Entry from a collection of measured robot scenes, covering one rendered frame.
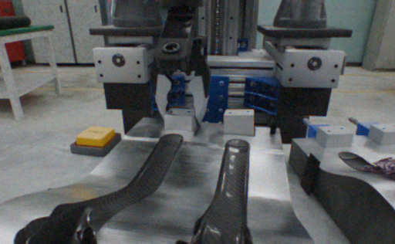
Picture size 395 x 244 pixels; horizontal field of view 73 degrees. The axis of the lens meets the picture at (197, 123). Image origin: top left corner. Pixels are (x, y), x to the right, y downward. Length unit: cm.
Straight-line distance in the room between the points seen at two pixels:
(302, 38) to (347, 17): 546
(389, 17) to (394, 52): 65
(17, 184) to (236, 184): 39
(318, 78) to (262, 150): 37
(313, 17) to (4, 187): 81
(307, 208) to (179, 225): 28
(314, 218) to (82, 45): 569
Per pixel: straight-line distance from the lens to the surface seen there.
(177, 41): 39
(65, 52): 610
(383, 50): 612
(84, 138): 62
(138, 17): 85
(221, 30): 97
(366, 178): 40
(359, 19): 638
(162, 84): 48
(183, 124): 47
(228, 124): 46
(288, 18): 86
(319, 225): 45
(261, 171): 38
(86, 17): 582
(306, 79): 74
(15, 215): 27
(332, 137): 54
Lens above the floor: 109
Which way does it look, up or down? 23 degrees down
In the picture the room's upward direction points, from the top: straight up
